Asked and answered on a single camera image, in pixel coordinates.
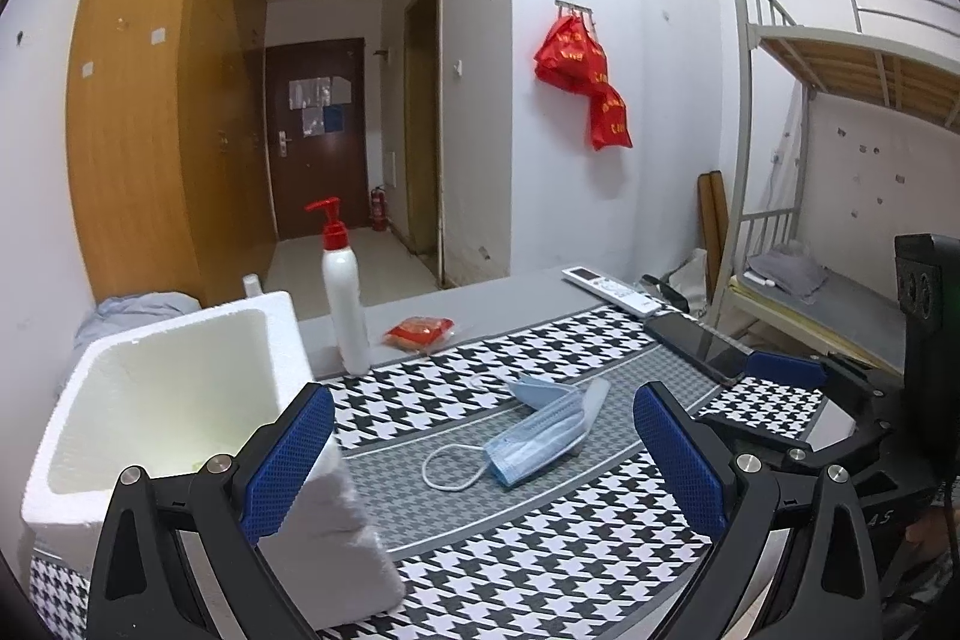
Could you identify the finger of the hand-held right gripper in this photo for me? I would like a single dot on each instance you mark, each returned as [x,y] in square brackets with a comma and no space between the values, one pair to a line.
[750,428]
[784,368]

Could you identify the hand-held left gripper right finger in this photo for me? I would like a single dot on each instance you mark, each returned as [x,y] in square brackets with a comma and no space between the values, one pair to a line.
[682,460]

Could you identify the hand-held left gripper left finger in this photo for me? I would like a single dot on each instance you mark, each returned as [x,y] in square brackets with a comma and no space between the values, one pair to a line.
[285,460]

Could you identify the blue face mask with loop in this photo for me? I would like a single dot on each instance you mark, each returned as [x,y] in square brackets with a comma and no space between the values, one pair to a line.
[536,441]

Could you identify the white foam box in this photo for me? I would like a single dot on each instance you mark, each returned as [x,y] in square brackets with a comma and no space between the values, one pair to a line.
[150,370]

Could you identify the grey mattress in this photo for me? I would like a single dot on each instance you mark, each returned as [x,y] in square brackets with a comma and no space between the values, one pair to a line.
[859,325]

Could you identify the black phone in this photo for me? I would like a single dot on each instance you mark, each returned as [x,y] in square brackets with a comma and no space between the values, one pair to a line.
[697,344]

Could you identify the grey pillow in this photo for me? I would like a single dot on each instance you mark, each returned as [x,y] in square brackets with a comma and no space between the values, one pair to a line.
[787,272]

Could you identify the white plastic bag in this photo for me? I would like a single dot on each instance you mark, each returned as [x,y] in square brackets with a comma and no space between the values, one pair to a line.
[688,280]

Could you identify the wooden planks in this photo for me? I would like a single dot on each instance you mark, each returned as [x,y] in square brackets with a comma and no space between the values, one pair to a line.
[714,220]

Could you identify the white red pump bottle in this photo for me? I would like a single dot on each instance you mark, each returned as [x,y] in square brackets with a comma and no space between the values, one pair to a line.
[345,302]

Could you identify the small white spray bottle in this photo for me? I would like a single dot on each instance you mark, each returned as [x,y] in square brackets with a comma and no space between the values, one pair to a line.
[253,284]

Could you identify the white remote control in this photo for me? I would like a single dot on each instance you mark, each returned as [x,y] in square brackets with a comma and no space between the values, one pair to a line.
[611,289]

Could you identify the red snack packet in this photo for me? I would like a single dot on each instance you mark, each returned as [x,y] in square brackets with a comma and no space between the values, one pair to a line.
[420,332]

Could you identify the black white houndstooth mat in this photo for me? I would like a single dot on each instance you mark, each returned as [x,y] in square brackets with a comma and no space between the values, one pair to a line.
[465,572]

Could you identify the light blue cloth pile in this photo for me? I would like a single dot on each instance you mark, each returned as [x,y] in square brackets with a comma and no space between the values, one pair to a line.
[127,310]

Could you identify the red fire extinguisher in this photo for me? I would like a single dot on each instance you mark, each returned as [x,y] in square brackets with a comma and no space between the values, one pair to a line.
[379,211]

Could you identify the dark brown door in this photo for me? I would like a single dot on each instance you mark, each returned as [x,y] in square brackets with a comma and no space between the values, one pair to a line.
[319,183]

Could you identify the metal bunk bed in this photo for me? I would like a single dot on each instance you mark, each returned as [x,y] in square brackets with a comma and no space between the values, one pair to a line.
[840,55]

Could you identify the red plastic bag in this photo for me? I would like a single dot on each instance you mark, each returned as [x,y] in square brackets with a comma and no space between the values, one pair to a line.
[570,55]
[609,119]

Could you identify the blue door notice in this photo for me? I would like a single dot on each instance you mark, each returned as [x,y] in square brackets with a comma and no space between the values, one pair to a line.
[334,119]

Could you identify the wooden wardrobe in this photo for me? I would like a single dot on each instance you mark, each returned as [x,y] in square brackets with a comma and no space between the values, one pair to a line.
[150,123]

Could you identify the grey door notice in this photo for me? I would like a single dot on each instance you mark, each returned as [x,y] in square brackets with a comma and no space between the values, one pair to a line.
[309,93]

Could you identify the white door notice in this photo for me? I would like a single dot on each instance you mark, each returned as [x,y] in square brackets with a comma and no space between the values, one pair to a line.
[340,89]

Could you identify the white wall panel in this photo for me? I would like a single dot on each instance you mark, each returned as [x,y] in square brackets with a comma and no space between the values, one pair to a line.
[390,169]

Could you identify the wooden side door frame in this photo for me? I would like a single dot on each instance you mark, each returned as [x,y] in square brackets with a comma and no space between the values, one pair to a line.
[424,123]

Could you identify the metal wall hook rack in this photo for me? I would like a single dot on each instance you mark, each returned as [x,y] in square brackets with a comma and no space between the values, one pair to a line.
[576,5]

